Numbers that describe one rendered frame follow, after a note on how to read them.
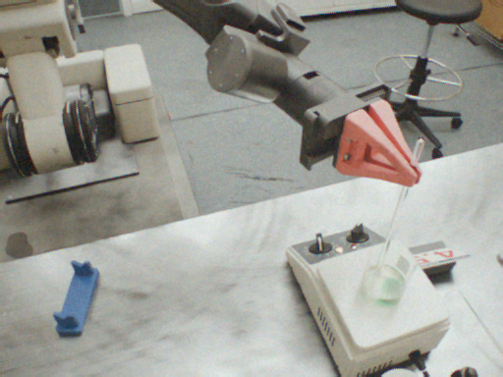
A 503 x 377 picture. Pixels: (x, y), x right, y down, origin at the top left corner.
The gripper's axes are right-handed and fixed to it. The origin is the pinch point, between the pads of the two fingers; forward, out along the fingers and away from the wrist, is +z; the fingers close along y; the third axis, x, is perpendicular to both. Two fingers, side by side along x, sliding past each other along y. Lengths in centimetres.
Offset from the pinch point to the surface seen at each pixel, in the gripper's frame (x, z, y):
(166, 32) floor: 103, -243, 77
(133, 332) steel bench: 26.1, -14.7, -25.1
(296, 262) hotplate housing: 21.9, -9.9, -3.1
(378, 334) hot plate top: 17.2, 5.1, -3.9
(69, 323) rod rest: 24.3, -19.2, -31.7
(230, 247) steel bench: 26.1, -19.6, -7.4
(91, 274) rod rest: 25.0, -25.4, -26.5
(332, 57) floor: 102, -158, 145
